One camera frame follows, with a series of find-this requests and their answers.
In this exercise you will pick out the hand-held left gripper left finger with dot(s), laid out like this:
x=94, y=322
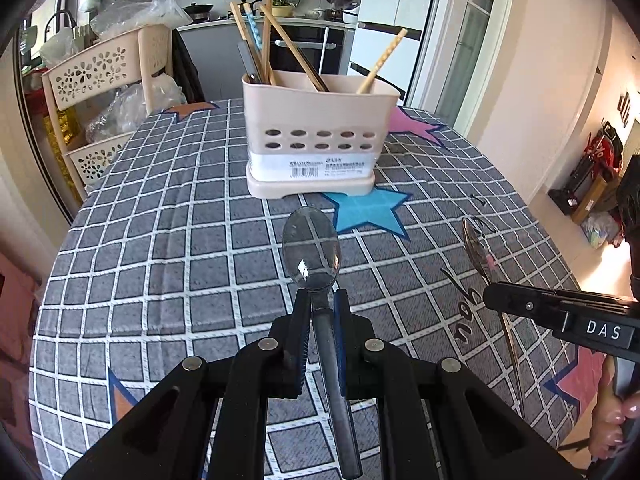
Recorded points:
x=300, y=330

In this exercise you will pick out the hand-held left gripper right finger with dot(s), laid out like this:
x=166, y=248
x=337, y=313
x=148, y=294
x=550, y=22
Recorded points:
x=343, y=332

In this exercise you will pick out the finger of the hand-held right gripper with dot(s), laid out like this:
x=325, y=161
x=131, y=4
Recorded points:
x=525, y=302

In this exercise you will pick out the metal spoon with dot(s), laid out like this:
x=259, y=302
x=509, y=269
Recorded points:
x=310, y=245
x=475, y=250

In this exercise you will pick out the beige plastic utensil holder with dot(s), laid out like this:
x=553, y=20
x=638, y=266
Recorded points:
x=310, y=120

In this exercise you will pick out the grey metal utensil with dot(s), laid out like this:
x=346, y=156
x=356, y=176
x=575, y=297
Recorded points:
x=247, y=62

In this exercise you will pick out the plain wooden chopstick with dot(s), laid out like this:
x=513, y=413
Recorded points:
x=268, y=40
x=295, y=47

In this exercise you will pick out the blue floral wooden chopstick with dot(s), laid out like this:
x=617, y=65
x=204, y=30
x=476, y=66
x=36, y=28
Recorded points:
x=252, y=25

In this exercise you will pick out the person's right hand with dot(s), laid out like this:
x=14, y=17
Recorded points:
x=605, y=420

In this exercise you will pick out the pile of household clutter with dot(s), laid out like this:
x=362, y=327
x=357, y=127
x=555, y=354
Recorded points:
x=587, y=195

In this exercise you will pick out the grey checked star tablecloth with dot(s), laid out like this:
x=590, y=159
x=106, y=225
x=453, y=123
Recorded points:
x=150, y=260

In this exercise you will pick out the glass sliding door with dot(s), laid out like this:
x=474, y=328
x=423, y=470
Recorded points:
x=465, y=35

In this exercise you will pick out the black built-in oven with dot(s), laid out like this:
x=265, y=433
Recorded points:
x=335, y=57

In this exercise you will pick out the striped wooden chopstick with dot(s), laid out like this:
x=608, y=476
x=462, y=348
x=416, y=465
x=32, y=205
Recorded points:
x=382, y=60

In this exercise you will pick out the crumpled plastic bag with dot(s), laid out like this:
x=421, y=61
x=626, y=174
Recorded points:
x=130, y=110

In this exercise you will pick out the dark cloth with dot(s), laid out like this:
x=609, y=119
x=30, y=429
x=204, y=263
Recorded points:
x=187, y=67

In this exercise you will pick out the yellow pot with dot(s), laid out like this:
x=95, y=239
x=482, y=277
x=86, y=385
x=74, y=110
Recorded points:
x=282, y=11

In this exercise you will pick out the beige perforated plastic rack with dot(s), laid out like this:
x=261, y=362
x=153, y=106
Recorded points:
x=90, y=72

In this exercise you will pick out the clear plastic bags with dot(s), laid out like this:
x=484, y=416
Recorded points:
x=135, y=12

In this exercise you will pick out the dark wall hanging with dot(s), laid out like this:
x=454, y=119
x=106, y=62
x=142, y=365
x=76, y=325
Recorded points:
x=624, y=106

